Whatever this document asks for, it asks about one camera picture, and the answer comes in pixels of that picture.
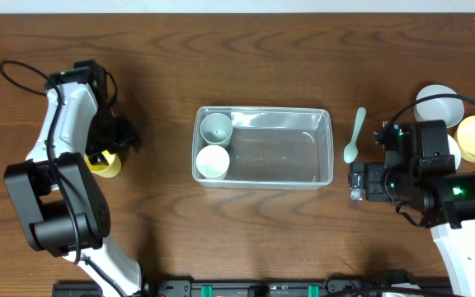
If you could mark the mint green plastic spoon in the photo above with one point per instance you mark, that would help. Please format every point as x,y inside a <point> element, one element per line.
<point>351,151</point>

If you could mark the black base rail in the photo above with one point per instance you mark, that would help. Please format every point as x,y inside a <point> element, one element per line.
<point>390,283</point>

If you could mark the grey plastic bowl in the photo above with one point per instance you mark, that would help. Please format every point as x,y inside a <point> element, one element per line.
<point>450,110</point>

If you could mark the grey plastic cup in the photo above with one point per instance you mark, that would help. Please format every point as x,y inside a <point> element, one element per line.
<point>217,129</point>

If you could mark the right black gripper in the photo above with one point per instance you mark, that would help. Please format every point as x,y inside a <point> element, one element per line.
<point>361,180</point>

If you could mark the clear plastic storage box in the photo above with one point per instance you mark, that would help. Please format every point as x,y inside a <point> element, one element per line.
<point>272,148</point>

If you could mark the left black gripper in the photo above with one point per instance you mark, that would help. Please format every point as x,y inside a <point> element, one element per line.
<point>119,134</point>

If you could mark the yellow plastic cup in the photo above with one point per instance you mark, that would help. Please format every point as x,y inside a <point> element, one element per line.
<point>109,167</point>

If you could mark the white plastic bowl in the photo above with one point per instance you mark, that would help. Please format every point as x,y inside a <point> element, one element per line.
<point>454,149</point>

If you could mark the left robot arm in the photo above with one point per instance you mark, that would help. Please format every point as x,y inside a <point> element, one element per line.
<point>57,200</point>

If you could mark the cream white plastic cup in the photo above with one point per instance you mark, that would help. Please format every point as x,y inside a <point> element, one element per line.
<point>213,162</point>

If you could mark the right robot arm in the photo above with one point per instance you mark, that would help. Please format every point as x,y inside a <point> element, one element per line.
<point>418,177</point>

